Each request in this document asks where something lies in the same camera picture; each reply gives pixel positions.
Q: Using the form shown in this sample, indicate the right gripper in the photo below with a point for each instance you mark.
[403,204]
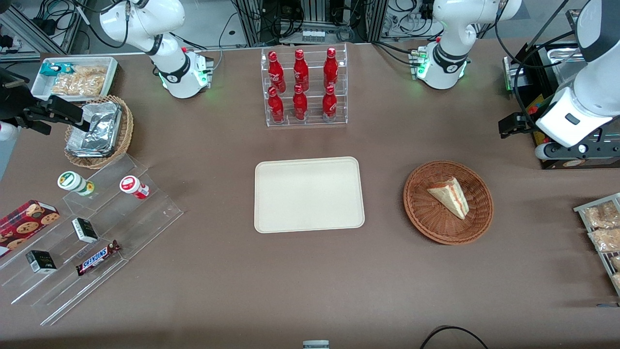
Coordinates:
[14,102]

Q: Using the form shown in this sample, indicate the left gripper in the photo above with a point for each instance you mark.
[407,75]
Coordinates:
[525,122]

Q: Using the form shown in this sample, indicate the triangular sandwich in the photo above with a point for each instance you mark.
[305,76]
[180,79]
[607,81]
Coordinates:
[450,196]

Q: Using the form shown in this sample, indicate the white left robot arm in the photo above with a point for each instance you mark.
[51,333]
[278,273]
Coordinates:
[443,68]

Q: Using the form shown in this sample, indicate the tan wicker basket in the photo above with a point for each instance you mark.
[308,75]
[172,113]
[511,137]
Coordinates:
[125,131]

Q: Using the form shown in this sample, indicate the brown round wicker basket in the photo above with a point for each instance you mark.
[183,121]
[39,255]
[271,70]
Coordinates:
[436,228]

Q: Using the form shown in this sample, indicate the beige plastic serving tray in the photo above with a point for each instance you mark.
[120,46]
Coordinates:
[309,195]

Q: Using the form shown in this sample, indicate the white rectangular plastic bin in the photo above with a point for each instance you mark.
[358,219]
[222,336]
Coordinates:
[39,87]

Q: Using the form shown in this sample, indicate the clear bag of crackers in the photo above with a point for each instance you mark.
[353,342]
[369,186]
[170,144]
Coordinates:
[82,81]

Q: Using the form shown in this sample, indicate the teal snack packet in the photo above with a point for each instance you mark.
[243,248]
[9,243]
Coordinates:
[54,69]

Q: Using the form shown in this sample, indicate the silver foil containers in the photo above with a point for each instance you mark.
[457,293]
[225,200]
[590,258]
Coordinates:
[97,133]

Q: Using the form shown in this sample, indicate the black hot food display machine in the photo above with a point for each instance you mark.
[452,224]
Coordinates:
[550,92]

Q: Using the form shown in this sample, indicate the green lidded white cup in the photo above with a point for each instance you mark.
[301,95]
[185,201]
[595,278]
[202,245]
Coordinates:
[72,182]

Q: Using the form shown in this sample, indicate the red lidded white cup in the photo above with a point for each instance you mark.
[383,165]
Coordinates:
[133,186]

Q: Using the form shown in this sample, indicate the red cookie box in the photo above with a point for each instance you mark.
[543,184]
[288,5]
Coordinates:
[24,225]

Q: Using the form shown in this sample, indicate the small dark green box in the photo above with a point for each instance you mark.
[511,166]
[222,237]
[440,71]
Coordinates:
[85,230]
[41,261]

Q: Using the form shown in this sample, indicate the clear bag of pastries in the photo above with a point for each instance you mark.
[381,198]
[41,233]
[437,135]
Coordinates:
[600,215]
[616,261]
[605,240]
[616,281]

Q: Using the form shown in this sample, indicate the clear acrylic stepped stand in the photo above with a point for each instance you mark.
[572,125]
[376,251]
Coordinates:
[145,218]

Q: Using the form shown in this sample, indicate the Snickers chocolate bar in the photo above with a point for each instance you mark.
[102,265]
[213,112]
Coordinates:
[97,258]

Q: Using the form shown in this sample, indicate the red cola bottle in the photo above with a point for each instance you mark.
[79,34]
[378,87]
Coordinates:
[330,105]
[301,71]
[276,72]
[331,69]
[300,105]
[275,107]

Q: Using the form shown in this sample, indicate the clear acrylic bottle rack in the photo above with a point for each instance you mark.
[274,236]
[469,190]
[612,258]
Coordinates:
[312,121]

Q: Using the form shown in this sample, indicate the white power strip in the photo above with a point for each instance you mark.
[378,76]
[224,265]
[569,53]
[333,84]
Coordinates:
[313,36]

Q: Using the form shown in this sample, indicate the small grey device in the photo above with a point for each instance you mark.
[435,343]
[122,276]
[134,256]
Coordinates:
[316,344]

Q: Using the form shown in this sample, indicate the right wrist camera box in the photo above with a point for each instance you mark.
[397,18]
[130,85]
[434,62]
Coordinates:
[14,99]

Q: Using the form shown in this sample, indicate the aluminium profile frame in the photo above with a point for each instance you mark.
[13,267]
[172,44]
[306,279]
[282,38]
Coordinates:
[29,29]

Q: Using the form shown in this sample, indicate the aluminium frame rack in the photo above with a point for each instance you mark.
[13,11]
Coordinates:
[373,19]

